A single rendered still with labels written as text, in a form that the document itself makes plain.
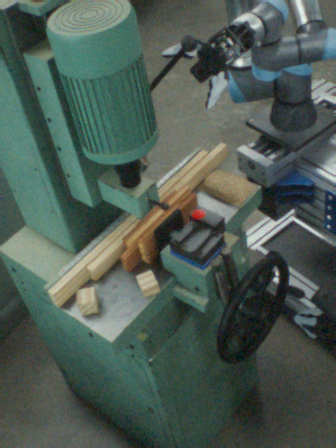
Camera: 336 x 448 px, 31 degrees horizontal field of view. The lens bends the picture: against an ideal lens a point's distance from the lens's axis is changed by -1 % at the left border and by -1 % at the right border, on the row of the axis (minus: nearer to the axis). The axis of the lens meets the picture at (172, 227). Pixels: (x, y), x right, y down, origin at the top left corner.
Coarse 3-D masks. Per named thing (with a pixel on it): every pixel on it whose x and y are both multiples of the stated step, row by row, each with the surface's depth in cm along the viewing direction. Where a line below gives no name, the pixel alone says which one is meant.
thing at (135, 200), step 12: (108, 180) 149; (144, 180) 147; (108, 192) 151; (120, 192) 147; (132, 192) 145; (144, 192) 145; (156, 192) 148; (120, 204) 151; (132, 204) 147; (144, 204) 146; (144, 216) 148
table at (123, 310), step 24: (216, 168) 173; (192, 192) 167; (240, 216) 162; (120, 264) 153; (144, 264) 151; (240, 264) 151; (96, 288) 148; (120, 288) 147; (168, 288) 147; (72, 312) 144; (120, 312) 142; (144, 312) 143; (96, 336) 141; (120, 336) 138
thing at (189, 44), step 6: (186, 36) 124; (192, 36) 124; (186, 42) 123; (192, 42) 123; (186, 48) 124; (192, 48) 124; (180, 54) 128; (174, 60) 130; (168, 66) 133; (162, 72) 135; (156, 78) 138; (162, 78) 137; (150, 84) 141; (156, 84) 140
